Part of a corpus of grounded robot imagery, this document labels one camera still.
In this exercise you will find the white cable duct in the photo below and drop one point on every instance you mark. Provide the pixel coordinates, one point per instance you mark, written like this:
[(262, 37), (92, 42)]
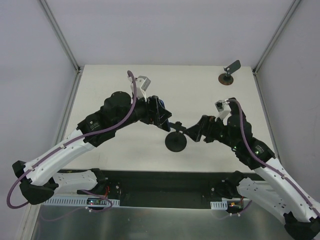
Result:
[(219, 205), (80, 201)]

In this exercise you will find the right white cable duct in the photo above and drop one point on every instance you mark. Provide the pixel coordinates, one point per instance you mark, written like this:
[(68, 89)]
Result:
[(219, 205)]

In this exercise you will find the left white cable duct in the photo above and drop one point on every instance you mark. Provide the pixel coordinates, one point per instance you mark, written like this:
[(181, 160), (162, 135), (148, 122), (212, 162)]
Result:
[(80, 201)]

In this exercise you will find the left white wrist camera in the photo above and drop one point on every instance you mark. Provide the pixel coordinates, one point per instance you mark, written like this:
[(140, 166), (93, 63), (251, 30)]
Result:
[(142, 84)]

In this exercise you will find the aluminium frame post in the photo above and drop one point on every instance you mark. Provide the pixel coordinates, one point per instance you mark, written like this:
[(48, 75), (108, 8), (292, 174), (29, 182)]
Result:
[(277, 34), (44, 5)]

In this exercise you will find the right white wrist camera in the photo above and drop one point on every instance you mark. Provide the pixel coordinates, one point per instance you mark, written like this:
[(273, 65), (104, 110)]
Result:
[(223, 109)]

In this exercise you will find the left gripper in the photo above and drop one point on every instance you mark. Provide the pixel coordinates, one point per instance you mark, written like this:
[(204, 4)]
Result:
[(154, 110)]

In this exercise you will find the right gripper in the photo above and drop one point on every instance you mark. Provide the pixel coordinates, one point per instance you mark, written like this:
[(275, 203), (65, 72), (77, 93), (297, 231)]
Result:
[(207, 128)]

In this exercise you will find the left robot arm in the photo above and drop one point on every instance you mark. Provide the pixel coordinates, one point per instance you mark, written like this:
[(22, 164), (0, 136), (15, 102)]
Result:
[(41, 178)]

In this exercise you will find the blue smartphone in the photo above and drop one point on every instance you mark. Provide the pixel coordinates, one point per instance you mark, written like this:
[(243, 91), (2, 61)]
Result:
[(162, 103)]

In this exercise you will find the black round-base phone stand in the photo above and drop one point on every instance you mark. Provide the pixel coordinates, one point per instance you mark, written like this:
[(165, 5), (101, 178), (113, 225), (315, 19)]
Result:
[(176, 141)]

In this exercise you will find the right aluminium frame post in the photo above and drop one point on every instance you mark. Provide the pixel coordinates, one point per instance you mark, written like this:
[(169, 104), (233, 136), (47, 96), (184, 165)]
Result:
[(277, 34)]

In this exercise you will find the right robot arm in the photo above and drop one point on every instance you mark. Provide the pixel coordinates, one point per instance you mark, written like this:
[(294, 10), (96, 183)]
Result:
[(282, 196)]

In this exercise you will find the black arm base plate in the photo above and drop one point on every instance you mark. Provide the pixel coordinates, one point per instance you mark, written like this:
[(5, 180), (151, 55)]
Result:
[(159, 189)]

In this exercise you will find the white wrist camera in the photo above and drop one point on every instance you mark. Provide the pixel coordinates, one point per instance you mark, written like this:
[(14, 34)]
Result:
[(142, 84), (223, 109)]

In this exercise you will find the brown-base phone stand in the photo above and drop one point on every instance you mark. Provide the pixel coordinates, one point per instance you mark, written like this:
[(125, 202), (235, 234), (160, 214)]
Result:
[(226, 78)]

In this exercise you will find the left aluminium frame post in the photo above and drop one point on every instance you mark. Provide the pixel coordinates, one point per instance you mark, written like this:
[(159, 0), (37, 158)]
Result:
[(44, 5)]

